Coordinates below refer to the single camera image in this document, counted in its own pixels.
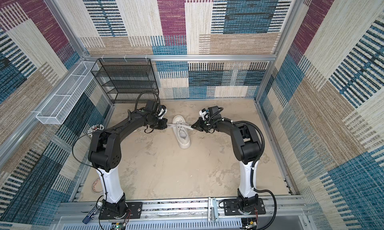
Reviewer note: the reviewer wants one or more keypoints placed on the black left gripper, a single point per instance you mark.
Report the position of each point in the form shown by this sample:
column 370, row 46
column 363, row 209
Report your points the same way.
column 163, row 125

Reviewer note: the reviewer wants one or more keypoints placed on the clear tape roll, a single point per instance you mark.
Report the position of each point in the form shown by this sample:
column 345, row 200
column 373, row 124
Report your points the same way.
column 96, row 186

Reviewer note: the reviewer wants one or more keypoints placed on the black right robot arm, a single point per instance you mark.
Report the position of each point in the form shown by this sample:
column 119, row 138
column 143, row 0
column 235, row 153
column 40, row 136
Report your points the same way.
column 248, row 145

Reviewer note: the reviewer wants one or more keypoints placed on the black mesh shelf rack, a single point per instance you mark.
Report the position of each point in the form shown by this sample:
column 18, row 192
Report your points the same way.
column 125, row 80

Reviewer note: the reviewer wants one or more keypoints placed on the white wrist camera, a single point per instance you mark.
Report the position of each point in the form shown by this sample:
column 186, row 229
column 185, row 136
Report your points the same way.
column 162, row 112
column 204, row 114

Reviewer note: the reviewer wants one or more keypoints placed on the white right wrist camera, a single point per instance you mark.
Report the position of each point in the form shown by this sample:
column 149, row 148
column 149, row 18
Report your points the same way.
column 204, row 114

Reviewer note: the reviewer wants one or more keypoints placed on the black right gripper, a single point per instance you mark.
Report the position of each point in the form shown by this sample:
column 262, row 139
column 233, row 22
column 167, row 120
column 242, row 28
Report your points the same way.
column 199, row 124

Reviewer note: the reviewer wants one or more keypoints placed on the clear cup of pencils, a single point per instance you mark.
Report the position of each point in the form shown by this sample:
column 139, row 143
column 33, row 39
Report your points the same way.
column 95, row 128

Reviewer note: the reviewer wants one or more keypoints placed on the white shoelace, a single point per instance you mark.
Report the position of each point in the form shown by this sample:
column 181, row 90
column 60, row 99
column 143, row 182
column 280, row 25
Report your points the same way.
column 178, row 126

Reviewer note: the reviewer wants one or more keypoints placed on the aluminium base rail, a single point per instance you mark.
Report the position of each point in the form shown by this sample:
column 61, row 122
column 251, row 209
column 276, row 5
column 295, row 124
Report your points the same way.
column 290, row 213

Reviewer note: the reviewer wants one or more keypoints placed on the white wire mesh tray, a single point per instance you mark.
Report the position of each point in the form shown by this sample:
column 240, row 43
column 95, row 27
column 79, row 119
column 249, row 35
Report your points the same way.
column 60, row 105

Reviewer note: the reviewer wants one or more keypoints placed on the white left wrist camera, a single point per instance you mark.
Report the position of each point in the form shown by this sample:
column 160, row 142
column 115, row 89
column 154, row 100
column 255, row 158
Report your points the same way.
column 162, row 112

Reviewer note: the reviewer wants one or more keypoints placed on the white sneaker shoe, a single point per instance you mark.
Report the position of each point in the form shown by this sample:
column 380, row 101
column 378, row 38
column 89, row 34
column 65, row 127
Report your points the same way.
column 183, row 137

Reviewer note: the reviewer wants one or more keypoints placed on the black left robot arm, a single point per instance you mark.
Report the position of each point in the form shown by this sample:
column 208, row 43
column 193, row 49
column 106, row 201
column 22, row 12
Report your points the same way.
column 105, row 155

